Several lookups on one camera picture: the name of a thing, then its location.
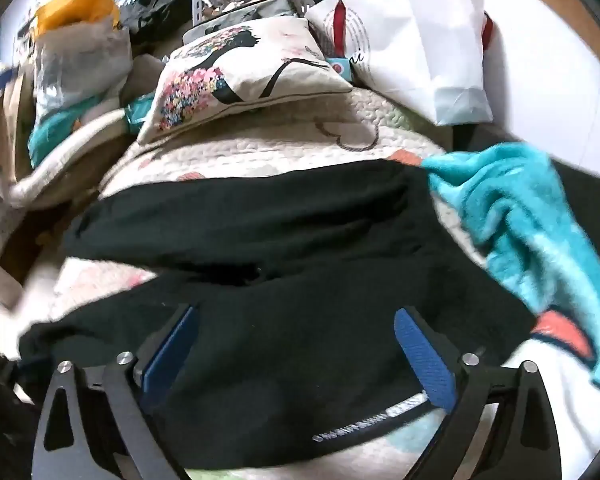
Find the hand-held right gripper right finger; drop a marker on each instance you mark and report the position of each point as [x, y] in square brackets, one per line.
[422, 355]

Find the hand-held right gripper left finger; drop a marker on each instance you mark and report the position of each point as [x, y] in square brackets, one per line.
[172, 345]

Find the black pants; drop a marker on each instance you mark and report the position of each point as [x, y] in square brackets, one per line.
[280, 220]

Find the teal fleece blanket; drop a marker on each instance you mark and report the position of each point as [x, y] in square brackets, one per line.
[510, 195]

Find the heart print quilt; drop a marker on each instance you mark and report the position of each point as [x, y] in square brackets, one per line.
[280, 145]

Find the small teal packet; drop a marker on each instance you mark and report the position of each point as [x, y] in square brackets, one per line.
[140, 110]

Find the teal cloth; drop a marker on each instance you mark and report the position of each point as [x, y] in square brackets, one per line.
[50, 132]

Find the cardboard box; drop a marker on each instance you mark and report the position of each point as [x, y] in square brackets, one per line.
[15, 125]

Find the floral printed pillow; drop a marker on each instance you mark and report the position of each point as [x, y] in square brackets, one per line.
[260, 70]

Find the white paper bag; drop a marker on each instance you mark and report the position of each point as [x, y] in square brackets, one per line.
[410, 45]

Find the dark cloth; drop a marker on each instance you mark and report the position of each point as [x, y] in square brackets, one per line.
[160, 5]

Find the grey cushion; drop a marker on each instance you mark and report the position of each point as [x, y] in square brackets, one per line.
[250, 10]

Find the orange cloth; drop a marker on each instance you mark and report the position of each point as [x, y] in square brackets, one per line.
[75, 10]

